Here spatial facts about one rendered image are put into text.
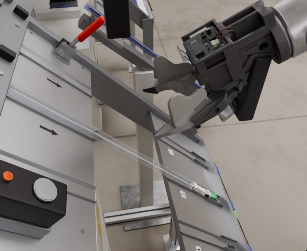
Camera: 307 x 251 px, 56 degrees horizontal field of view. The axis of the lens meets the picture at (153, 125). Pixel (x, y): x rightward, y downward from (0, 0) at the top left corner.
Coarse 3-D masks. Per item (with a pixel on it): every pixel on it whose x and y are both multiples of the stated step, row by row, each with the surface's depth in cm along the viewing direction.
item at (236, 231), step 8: (200, 144) 80; (200, 152) 79; (208, 152) 77; (208, 160) 76; (208, 168) 74; (216, 176) 72; (216, 184) 71; (216, 192) 70; (224, 192) 68; (224, 200) 67; (224, 208) 66; (232, 208) 66; (224, 216) 65; (232, 216) 64; (232, 224) 63; (232, 232) 62; (240, 232) 61; (240, 240) 60; (240, 248) 60; (248, 248) 59
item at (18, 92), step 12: (12, 84) 37; (12, 96) 38; (24, 96) 38; (36, 96) 40; (36, 108) 40; (48, 108) 40; (60, 120) 42; (72, 120) 42; (84, 132) 44; (96, 132) 45; (108, 144) 47; (120, 144) 48; (132, 156) 50; (144, 156) 52; (156, 168) 54; (168, 168) 56; (180, 180) 58
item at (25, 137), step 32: (32, 32) 51; (32, 64) 46; (64, 64) 53; (64, 96) 47; (0, 128) 33; (32, 128) 37; (64, 128) 42; (32, 160) 34; (64, 160) 38; (64, 224) 32
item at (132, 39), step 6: (84, 6) 65; (90, 6) 65; (90, 12) 65; (96, 12) 65; (132, 36) 72; (132, 42) 72; (138, 42) 72; (144, 48) 74; (150, 54) 75; (156, 54) 76; (192, 84) 85; (198, 84) 86
